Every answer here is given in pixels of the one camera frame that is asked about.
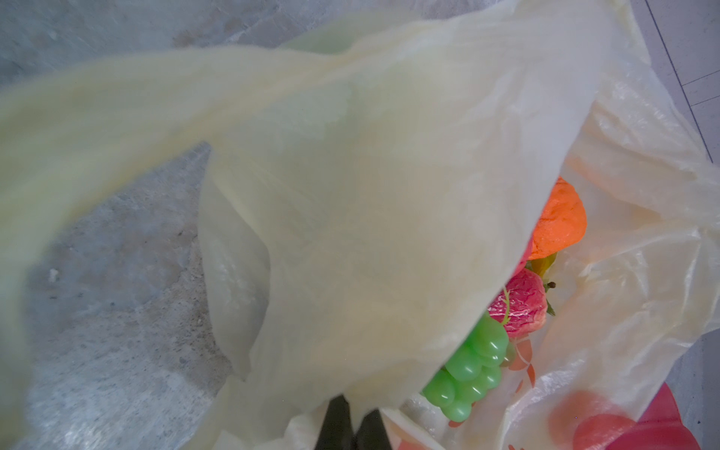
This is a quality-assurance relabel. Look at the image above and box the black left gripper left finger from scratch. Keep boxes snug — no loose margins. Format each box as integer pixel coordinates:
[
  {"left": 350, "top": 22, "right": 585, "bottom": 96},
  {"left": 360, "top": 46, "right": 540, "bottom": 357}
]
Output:
[{"left": 314, "top": 396, "right": 354, "bottom": 450}]

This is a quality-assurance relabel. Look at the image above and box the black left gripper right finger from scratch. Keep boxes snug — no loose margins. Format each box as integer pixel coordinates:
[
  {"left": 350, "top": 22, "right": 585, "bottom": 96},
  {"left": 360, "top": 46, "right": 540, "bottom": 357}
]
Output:
[{"left": 354, "top": 410, "right": 392, "bottom": 450}]

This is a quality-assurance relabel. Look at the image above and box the cream plastic fruit-print bag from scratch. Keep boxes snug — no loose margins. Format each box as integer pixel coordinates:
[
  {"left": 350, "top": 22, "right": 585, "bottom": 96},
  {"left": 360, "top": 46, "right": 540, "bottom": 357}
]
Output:
[{"left": 1, "top": 1, "right": 719, "bottom": 449}]

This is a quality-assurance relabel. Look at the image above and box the red flower-shaped plastic plate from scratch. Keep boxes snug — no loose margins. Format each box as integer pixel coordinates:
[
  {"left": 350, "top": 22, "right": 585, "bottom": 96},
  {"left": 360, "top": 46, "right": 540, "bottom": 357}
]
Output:
[{"left": 547, "top": 384, "right": 701, "bottom": 450}]

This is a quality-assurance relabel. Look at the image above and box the green grape bunch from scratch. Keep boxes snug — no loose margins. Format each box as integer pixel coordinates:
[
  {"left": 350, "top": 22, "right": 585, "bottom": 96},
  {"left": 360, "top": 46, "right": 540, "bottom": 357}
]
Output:
[{"left": 421, "top": 313, "right": 509, "bottom": 423}]

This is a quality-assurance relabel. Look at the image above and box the orange tangerine fruit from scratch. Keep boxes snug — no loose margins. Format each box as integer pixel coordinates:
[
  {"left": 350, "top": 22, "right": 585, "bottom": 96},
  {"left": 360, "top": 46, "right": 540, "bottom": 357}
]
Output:
[{"left": 529, "top": 177, "right": 588, "bottom": 261}]

